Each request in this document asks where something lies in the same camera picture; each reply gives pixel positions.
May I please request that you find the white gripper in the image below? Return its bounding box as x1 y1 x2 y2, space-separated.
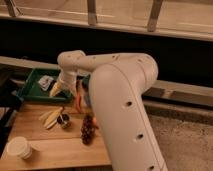
49 70 77 97

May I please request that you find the yellow banana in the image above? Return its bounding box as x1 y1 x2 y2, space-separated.
39 107 63 129

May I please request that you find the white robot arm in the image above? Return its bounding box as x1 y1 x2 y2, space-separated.
51 50 168 171

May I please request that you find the blue plastic cup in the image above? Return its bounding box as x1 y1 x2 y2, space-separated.
83 93 91 107

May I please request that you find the red bowl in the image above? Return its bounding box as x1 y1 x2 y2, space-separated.
82 80 89 92

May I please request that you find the white cloth in tray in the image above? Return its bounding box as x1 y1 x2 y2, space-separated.
38 75 54 91

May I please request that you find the teal cloth in bowl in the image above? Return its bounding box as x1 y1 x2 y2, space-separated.
82 75 90 87

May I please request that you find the green plastic tray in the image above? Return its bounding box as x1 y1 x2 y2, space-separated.
19 68 73 103

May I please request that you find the orange peach fruit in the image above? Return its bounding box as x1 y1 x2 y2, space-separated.
92 116 99 129

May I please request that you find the purple grape bunch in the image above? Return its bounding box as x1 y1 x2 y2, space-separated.
81 115 96 145

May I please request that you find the wooden board tabletop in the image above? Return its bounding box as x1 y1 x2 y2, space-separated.
0 102 110 171

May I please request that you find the white cylindrical container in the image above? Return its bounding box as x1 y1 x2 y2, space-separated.
6 136 32 159

